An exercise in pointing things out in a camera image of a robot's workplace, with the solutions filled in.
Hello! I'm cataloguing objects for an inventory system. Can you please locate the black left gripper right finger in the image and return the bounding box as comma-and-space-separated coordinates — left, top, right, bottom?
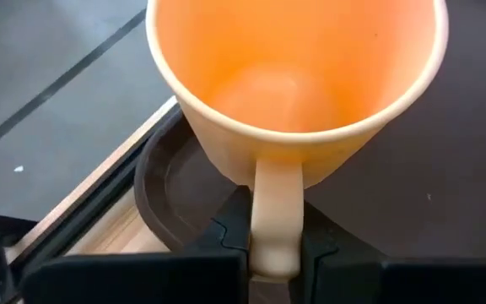
289, 201, 486, 304

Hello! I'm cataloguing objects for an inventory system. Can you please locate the orange cup with handle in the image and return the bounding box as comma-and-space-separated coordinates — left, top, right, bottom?
144, 0, 451, 280

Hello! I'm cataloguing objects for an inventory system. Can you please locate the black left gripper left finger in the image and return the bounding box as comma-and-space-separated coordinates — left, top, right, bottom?
20, 184, 253, 304

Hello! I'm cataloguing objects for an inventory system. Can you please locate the dark brown plastic tray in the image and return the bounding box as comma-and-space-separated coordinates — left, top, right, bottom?
132, 0, 486, 304

